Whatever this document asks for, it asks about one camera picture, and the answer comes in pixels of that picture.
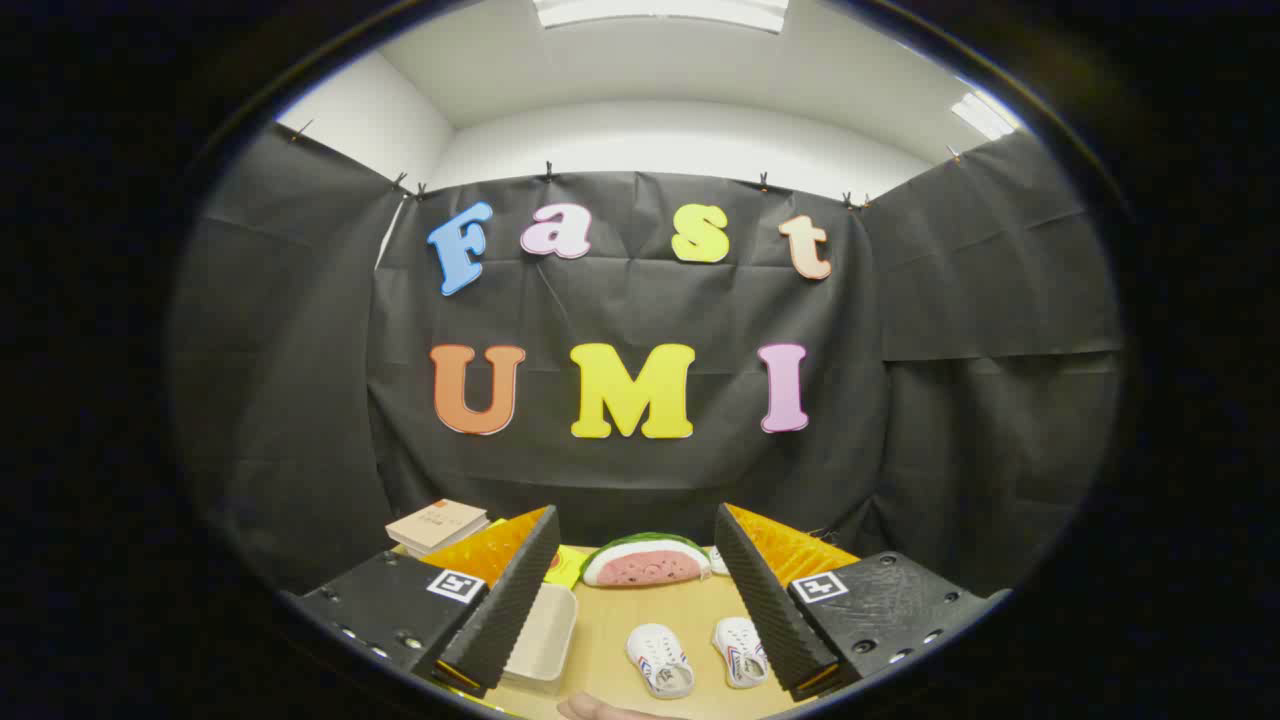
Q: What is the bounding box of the cream fabric storage box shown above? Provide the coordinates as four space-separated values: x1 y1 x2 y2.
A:
500 583 579 696

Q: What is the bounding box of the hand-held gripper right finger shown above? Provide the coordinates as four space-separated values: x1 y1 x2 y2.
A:
714 503 1011 701

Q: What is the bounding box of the beige book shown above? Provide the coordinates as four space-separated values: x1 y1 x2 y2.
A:
385 499 491 557

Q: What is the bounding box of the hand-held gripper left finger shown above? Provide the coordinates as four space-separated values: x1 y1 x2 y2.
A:
290 505 561 699

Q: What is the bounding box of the white canvas shoe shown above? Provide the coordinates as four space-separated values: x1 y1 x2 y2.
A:
626 623 696 699
712 617 771 689

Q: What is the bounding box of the watermelon slice plush toy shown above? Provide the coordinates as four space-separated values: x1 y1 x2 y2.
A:
581 533 713 588

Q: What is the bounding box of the long ceiling light panel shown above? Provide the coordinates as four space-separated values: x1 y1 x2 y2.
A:
533 0 791 34

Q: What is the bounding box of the small ceiling light panel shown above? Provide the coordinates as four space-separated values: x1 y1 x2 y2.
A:
950 92 1021 141

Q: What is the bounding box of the yellow book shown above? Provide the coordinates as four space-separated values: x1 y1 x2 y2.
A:
540 545 591 591

